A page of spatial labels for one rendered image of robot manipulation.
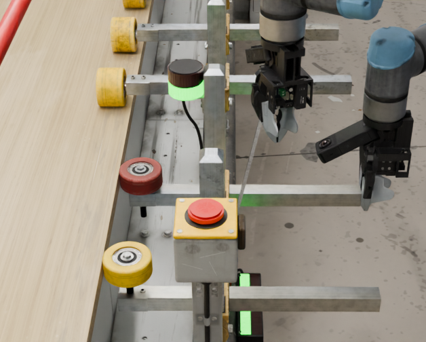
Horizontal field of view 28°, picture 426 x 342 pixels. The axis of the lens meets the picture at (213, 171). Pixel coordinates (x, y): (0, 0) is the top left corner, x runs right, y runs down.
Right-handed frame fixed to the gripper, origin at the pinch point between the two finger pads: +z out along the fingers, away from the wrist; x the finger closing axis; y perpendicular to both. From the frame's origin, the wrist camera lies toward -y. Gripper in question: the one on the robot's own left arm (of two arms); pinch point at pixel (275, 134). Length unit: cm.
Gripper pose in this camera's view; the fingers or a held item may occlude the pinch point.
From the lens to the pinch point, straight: 152.6
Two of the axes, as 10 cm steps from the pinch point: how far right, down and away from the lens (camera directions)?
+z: 0.2, 8.3, 5.6
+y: 3.3, 5.2, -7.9
